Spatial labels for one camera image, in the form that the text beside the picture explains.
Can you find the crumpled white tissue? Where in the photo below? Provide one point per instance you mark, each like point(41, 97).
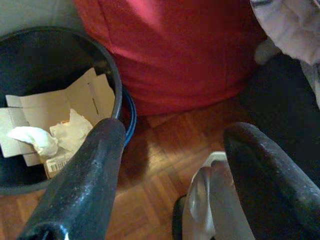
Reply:
point(32, 137)
point(72, 130)

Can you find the black round trash bin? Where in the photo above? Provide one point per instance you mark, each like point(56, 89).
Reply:
point(37, 55)

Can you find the pink cartoon quilt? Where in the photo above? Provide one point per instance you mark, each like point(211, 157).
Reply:
point(287, 25)

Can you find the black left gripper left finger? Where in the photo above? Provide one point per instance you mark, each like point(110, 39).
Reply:
point(82, 180)

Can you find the large red cushion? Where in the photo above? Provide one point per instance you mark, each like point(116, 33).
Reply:
point(175, 50)

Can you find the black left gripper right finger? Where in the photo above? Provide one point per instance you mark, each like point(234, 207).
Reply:
point(272, 192)

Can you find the flattened cardboard box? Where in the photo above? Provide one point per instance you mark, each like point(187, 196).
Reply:
point(50, 105)

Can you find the small labelled cardboard box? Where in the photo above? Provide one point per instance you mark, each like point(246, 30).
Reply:
point(56, 166)

